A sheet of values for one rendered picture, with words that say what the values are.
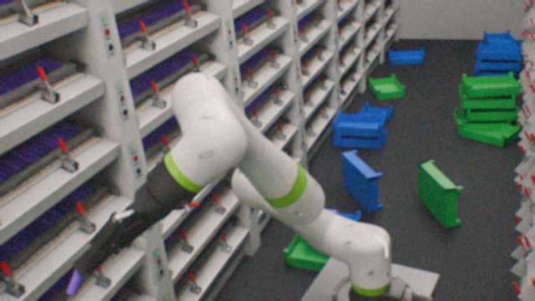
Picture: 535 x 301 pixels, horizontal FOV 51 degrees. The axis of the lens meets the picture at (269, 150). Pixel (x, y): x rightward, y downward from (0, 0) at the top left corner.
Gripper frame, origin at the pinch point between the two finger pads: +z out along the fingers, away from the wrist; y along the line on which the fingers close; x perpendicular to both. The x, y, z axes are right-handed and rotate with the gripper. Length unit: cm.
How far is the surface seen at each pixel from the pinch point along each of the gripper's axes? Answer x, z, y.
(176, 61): 71, -10, 85
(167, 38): 66, -19, 63
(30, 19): 56, -14, 5
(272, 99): 68, -11, 166
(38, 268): 16.5, 30.3, 19.3
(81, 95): 46, -3, 24
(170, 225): 21, 23, 74
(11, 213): 25.2, 18.7, 7.2
